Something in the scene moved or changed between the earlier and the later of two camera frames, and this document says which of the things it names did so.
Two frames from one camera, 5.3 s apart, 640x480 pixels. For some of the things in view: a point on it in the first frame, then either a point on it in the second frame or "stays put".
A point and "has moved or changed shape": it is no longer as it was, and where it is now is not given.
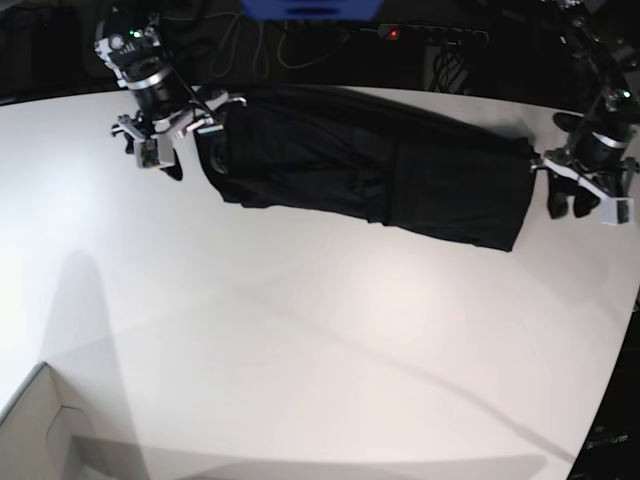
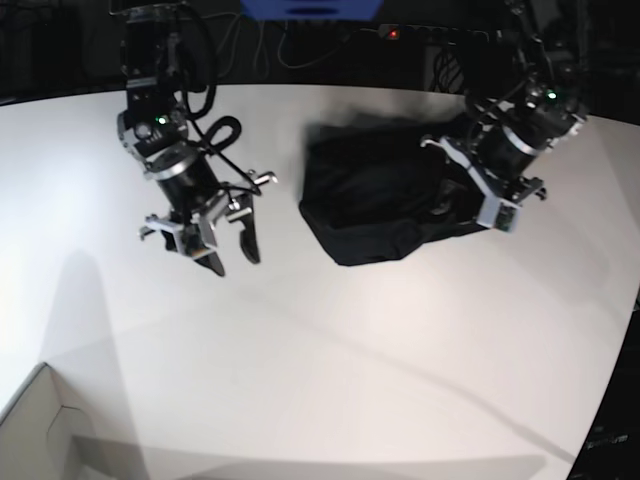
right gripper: (611, 180) → (499, 190)
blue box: (313, 10) stays put
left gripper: (182, 129) → (232, 202)
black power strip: (433, 34) stays put
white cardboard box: (36, 433) stays put
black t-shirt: (379, 154) has moved or changed shape
